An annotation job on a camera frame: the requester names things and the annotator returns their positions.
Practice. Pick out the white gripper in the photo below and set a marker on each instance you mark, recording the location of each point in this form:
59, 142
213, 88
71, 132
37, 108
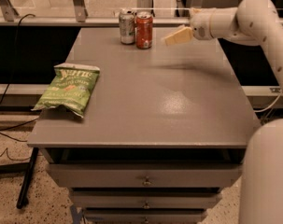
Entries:
201, 24

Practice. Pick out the red coke can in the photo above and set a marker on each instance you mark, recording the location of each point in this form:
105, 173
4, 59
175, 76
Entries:
143, 24

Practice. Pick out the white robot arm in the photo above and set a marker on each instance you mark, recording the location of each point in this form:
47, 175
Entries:
254, 23

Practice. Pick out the silver green 7up can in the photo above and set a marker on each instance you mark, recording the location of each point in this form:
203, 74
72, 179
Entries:
126, 24

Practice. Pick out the grey drawer cabinet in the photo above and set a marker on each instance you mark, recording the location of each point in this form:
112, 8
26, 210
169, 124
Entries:
163, 105

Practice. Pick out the green chip bag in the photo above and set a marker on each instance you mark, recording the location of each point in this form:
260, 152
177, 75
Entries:
71, 87

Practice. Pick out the top grey drawer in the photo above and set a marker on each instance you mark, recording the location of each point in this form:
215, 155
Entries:
144, 175

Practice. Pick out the grey drawer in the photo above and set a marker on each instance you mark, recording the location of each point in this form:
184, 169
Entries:
145, 199
144, 175
155, 216

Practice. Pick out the middle grey drawer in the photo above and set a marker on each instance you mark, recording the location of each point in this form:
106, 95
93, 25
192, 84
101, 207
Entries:
145, 199

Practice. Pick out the bottom grey drawer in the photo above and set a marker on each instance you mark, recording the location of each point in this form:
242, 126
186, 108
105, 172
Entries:
155, 216

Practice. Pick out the black metal floor bar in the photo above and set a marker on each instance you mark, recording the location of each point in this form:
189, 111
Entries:
22, 200

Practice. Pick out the metal railing bracket centre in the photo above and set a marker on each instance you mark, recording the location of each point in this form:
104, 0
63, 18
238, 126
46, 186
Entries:
80, 10

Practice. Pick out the metal railing bracket left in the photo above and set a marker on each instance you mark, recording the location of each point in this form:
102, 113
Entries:
8, 11

